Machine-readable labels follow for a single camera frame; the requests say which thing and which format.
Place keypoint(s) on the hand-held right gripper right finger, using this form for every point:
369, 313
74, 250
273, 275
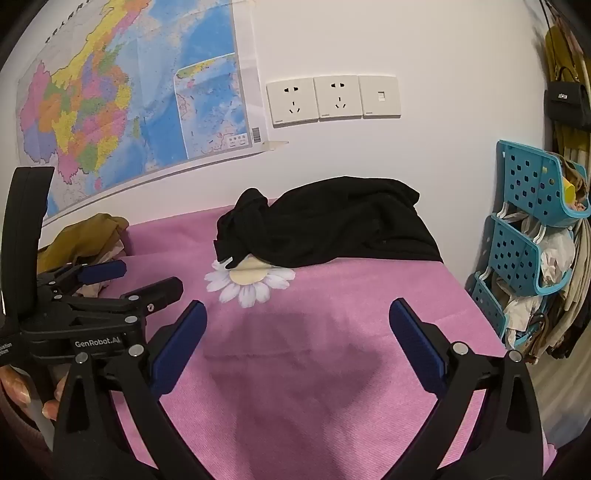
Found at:
418, 344

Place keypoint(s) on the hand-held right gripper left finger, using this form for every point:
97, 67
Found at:
178, 346

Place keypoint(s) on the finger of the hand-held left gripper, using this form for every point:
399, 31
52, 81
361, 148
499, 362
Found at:
104, 271
157, 293

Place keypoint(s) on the black garment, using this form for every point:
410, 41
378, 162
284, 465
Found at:
341, 221

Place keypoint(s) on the beige hanging clothes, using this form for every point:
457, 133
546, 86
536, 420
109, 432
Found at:
575, 300

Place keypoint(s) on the person's left hand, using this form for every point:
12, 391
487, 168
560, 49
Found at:
14, 385

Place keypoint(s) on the beige cloth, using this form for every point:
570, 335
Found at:
108, 254

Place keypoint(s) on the mustard cloth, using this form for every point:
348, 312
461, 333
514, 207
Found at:
78, 235

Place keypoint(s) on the blue plastic basket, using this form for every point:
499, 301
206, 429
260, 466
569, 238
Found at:
531, 180
487, 300
512, 254

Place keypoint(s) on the white crumpled cloth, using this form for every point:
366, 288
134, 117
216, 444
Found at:
556, 256
519, 314

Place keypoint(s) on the pink bed sheet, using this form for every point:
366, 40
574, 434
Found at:
300, 369

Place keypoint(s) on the clear tape strip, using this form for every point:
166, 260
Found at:
276, 145

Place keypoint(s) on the black handbag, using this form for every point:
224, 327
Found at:
565, 99

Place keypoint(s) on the yellow hanging garment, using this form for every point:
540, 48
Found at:
561, 50

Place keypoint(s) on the colourful wall map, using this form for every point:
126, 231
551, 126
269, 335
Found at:
115, 115

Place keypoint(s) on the white wall data plate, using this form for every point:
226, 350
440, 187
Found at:
380, 96

